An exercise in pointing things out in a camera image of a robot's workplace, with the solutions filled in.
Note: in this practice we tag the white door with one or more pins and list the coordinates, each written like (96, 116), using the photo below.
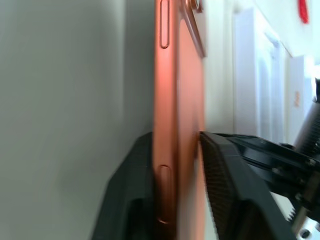
(260, 82)

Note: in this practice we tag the orange smartphone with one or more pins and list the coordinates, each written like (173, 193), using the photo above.
(180, 120)

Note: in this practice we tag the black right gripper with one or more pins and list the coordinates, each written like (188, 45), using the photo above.
(292, 175)

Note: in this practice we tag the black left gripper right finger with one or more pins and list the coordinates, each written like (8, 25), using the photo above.
(225, 180)

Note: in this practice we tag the small orange wall sign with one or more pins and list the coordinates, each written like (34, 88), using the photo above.
(297, 99)

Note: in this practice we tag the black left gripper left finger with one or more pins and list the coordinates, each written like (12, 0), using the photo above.
(130, 190)

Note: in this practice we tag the red hanging ornament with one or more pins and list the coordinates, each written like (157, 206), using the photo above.
(303, 11)

